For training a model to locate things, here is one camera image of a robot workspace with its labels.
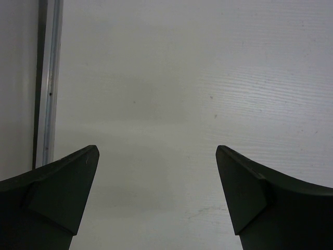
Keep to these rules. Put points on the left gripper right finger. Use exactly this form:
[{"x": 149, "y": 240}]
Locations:
[{"x": 271, "y": 210}]

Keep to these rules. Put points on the left aluminium table rail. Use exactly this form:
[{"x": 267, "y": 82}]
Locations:
[{"x": 47, "y": 72}]

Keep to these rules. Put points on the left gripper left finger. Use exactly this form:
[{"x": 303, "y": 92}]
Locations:
[{"x": 43, "y": 208}]

